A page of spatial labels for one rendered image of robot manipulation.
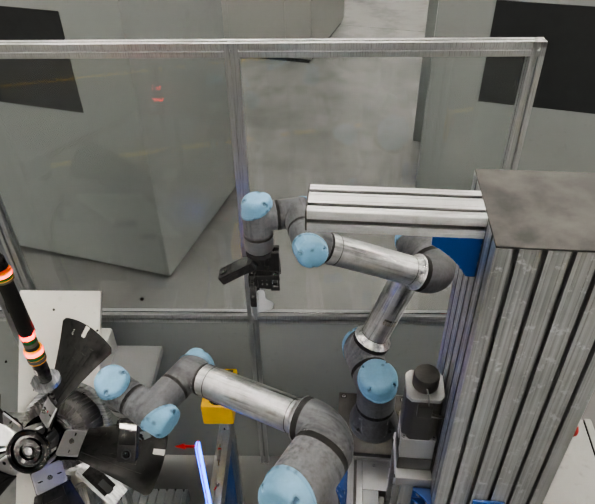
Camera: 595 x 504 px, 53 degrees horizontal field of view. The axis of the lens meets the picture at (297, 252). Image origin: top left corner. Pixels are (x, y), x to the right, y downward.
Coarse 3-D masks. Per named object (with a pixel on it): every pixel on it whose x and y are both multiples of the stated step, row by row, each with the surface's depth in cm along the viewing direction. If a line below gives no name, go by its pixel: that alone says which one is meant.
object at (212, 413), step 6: (234, 372) 200; (204, 402) 190; (210, 402) 190; (204, 408) 190; (210, 408) 190; (216, 408) 189; (222, 408) 189; (204, 414) 191; (210, 414) 191; (216, 414) 191; (222, 414) 191; (228, 414) 191; (234, 414) 195; (204, 420) 193; (210, 420) 193; (216, 420) 193; (222, 420) 193; (228, 420) 193
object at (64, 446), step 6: (66, 432) 168; (72, 432) 169; (78, 432) 169; (84, 432) 169; (66, 438) 167; (78, 438) 167; (60, 444) 165; (66, 444) 165; (72, 444) 165; (78, 444) 165; (60, 450) 163; (66, 450) 163; (72, 450) 164; (78, 450) 164; (66, 456) 162; (72, 456) 162
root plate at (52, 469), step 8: (56, 464) 168; (40, 472) 165; (48, 472) 166; (56, 472) 168; (64, 472) 169; (32, 480) 163; (40, 480) 164; (48, 480) 166; (56, 480) 167; (64, 480) 169; (40, 488) 164; (48, 488) 165
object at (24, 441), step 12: (36, 420) 171; (60, 420) 171; (24, 432) 160; (36, 432) 160; (48, 432) 163; (60, 432) 170; (12, 444) 160; (24, 444) 161; (36, 444) 160; (48, 444) 160; (12, 456) 160; (24, 456) 161; (36, 456) 160; (48, 456) 160; (24, 468) 160; (36, 468) 160
